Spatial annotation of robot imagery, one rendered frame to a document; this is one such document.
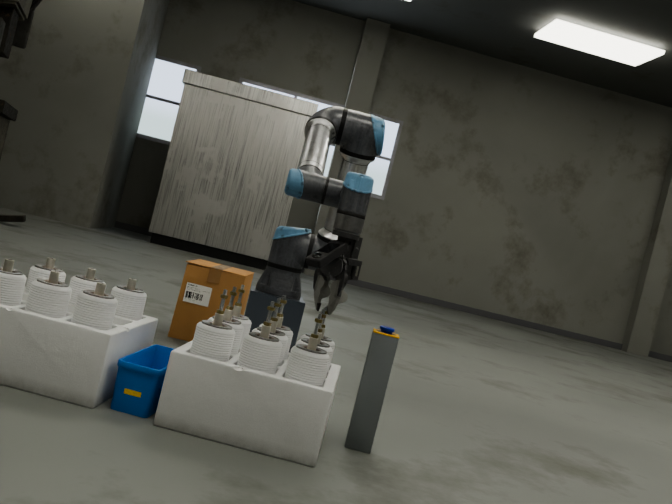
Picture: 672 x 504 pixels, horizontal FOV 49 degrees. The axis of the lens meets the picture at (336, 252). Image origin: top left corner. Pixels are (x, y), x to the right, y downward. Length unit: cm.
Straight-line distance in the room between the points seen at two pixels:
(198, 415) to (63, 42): 696
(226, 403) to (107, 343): 31
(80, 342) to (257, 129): 643
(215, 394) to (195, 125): 653
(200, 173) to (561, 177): 474
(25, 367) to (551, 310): 878
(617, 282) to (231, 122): 551
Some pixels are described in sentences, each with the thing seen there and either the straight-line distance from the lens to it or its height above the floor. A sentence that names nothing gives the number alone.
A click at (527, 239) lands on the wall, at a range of 998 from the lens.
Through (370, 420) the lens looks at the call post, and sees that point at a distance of 198.
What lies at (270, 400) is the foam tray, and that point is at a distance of 175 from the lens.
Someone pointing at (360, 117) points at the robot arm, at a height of 90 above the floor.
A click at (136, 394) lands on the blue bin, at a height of 5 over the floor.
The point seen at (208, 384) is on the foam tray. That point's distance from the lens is 177.
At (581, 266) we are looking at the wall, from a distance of 1028.
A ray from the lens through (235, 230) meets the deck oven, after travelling 807.
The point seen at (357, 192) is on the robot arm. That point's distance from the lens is 187.
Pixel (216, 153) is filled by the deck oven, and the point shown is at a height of 110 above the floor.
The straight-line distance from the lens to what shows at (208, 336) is 178.
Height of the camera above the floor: 52
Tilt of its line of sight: 1 degrees down
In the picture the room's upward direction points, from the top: 14 degrees clockwise
